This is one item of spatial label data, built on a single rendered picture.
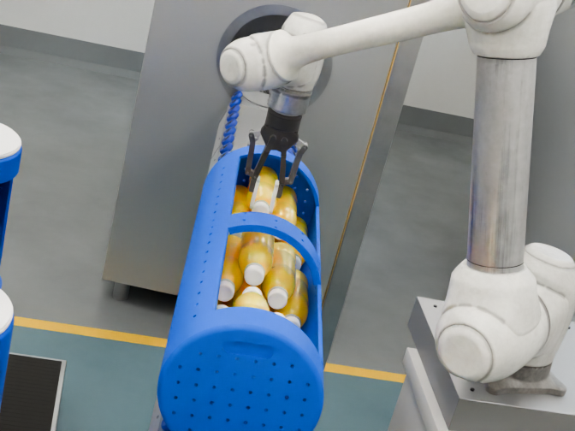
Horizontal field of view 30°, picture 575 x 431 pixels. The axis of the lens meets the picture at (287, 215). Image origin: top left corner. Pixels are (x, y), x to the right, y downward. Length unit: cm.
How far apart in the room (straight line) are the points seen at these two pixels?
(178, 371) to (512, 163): 67
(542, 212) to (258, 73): 245
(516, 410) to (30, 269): 264
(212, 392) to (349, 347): 251
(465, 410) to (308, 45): 76
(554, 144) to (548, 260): 233
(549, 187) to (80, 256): 192
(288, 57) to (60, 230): 276
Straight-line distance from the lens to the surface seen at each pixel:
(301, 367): 181
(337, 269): 329
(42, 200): 496
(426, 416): 218
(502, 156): 186
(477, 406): 211
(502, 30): 180
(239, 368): 182
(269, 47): 209
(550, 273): 207
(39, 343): 392
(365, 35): 207
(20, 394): 340
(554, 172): 434
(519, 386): 217
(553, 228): 425
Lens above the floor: 211
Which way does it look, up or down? 23 degrees down
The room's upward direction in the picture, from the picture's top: 15 degrees clockwise
